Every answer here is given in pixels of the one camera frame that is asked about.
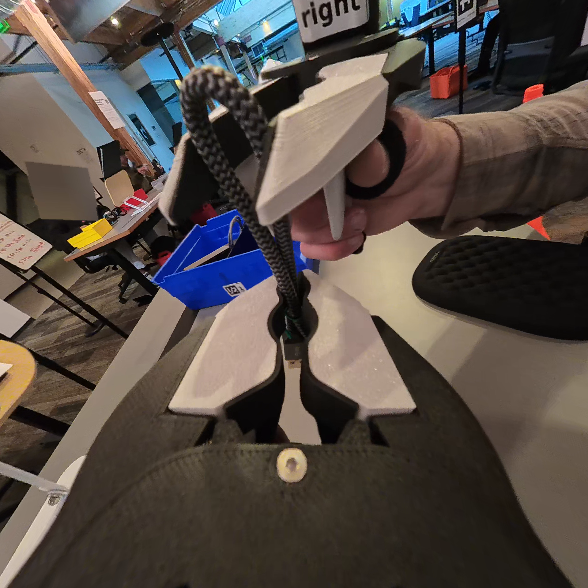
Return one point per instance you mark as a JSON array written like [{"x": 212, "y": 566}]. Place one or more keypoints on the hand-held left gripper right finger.
[{"x": 363, "y": 363}]

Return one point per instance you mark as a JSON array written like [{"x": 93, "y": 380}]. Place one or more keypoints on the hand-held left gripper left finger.
[{"x": 234, "y": 363}]

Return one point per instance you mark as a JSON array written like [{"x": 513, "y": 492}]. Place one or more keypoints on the black usb hub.
[{"x": 211, "y": 257}]

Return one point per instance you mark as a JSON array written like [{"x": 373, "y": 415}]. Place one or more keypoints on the person's right forearm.
[{"x": 524, "y": 156}]

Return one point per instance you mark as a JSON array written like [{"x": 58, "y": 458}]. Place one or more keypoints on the person's right hand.
[{"x": 423, "y": 175}]

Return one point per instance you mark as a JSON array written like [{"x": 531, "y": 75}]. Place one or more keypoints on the blue storage bin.
[{"x": 197, "y": 280}]

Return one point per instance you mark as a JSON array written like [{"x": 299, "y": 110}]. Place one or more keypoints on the red storage bin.
[
  {"x": 135, "y": 199},
  {"x": 447, "y": 83}
]

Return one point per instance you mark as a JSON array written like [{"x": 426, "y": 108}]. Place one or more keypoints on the black sign stanchion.
[{"x": 466, "y": 46}]

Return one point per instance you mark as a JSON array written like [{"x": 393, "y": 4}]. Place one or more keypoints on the black mesh pad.
[{"x": 514, "y": 285}]

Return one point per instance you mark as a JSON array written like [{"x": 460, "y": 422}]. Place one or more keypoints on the grey work table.
[{"x": 115, "y": 234}]

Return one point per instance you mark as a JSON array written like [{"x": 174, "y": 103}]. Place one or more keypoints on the black pole with round disc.
[{"x": 163, "y": 46}]

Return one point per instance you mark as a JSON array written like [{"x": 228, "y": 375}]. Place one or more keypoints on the yellow storage bin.
[{"x": 90, "y": 233}]

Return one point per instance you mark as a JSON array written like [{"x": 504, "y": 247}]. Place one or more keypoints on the orange traffic cone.
[{"x": 533, "y": 93}]

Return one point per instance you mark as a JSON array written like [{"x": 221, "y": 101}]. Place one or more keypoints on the handwritten whiteboard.
[{"x": 20, "y": 241}]

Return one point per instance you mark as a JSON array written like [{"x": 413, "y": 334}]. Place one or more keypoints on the wooden post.
[{"x": 83, "y": 87}]

